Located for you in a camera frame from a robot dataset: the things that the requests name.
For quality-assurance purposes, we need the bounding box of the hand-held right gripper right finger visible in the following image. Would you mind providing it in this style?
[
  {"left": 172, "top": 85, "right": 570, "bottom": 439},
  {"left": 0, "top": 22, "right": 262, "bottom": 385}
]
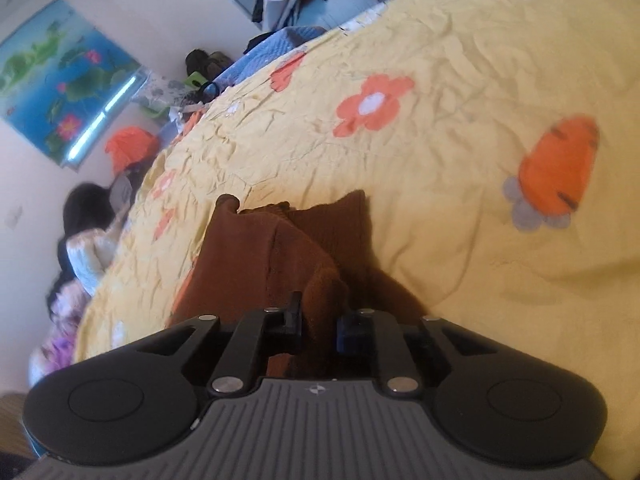
[{"left": 337, "top": 308, "right": 506, "bottom": 402}]

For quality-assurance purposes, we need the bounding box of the pale blue bundle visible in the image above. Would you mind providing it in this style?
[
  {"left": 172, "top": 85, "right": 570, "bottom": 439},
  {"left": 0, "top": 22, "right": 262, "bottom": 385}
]
[{"left": 319, "top": 0, "right": 387, "bottom": 32}]

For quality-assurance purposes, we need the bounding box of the dark pair of shoes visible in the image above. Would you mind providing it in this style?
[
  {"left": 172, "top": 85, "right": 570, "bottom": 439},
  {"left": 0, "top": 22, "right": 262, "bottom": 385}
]
[{"left": 184, "top": 48, "right": 234, "bottom": 79}]

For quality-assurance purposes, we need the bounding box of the yellow flower print blanket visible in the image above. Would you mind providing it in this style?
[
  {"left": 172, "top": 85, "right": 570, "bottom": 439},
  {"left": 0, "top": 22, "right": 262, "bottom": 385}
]
[{"left": 74, "top": 0, "right": 640, "bottom": 472}]

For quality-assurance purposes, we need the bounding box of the blue quilted sheet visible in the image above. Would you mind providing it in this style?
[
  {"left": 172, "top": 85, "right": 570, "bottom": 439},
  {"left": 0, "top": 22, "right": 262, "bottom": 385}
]
[{"left": 214, "top": 26, "right": 327, "bottom": 87}]

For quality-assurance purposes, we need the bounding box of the floral patterned cloth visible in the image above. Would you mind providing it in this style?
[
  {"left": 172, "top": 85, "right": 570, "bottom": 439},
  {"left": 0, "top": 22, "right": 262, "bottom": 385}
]
[{"left": 134, "top": 74, "right": 202, "bottom": 117}]

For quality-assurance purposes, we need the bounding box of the lotus wall poster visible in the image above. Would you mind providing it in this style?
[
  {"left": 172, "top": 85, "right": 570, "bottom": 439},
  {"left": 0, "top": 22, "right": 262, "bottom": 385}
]
[{"left": 0, "top": 0, "right": 142, "bottom": 162}]

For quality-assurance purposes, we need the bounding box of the orange bag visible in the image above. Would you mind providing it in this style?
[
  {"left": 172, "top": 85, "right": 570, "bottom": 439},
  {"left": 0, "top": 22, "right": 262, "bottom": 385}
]
[{"left": 104, "top": 126, "right": 162, "bottom": 175}]

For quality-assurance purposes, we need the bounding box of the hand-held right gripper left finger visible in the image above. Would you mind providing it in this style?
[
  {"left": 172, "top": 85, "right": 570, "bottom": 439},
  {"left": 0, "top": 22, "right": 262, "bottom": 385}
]
[{"left": 137, "top": 291, "right": 305, "bottom": 402}]

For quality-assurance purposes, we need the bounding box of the brown knit garment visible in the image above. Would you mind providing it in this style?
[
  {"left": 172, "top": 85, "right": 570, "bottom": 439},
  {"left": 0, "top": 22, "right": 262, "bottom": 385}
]
[{"left": 167, "top": 189, "right": 432, "bottom": 382}]

